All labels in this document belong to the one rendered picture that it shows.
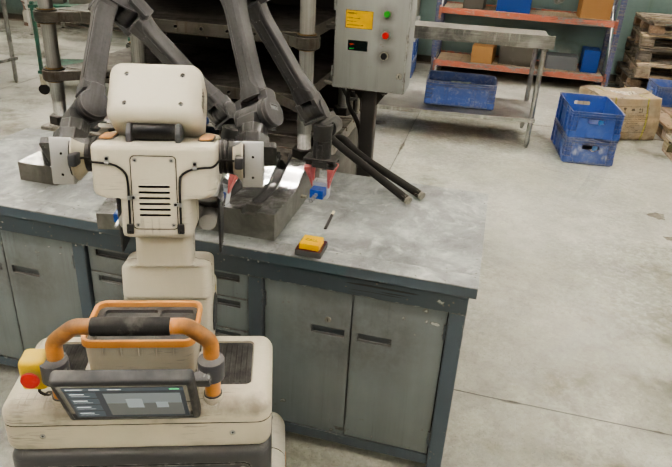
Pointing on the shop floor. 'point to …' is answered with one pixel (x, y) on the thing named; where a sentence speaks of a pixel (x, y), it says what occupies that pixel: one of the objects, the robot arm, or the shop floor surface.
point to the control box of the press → (372, 48)
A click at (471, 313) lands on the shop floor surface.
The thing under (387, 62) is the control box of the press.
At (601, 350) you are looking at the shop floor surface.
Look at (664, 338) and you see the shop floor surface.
